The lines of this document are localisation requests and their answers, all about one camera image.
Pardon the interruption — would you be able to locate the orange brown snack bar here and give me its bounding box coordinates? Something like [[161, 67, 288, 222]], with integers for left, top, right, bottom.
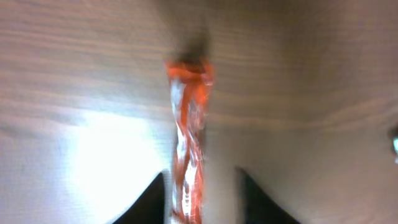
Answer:
[[165, 61, 215, 224]]

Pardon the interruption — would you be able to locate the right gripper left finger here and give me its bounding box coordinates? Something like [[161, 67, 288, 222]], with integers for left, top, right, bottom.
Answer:
[[113, 173, 165, 224]]

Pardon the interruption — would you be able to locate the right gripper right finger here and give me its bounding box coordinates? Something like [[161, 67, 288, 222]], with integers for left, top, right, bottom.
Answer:
[[238, 168, 300, 224]]

